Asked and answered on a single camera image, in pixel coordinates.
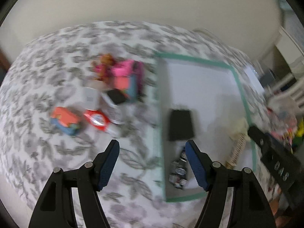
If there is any gold black patterned hair clip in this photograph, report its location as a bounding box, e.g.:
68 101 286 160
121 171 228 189
225 133 249 169

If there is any floral grey white blanket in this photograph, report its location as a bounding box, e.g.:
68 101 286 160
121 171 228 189
0 21 286 228

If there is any white usb charger cube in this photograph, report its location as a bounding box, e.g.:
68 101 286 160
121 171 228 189
82 87 100 111

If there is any pink kids watch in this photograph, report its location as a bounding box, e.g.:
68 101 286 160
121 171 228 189
111 59 135 77

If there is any black toy car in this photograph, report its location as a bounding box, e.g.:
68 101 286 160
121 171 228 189
169 147 188 190

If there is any brown pink puppy figurine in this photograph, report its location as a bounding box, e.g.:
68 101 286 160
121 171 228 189
91 54 115 83

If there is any colourful toy pile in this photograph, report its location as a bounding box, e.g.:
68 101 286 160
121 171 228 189
267 108 303 153

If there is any black power adapter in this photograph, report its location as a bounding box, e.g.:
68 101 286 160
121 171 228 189
168 109 195 142

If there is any red white small bottle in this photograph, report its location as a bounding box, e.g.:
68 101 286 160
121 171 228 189
83 110 122 138

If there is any cream plastic hair claw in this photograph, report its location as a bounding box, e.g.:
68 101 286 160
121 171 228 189
229 117 250 141

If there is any white wooden shelf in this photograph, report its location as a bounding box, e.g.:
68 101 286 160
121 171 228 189
275 27 303 79

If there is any orange blue toy block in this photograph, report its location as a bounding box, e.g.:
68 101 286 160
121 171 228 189
51 107 81 136

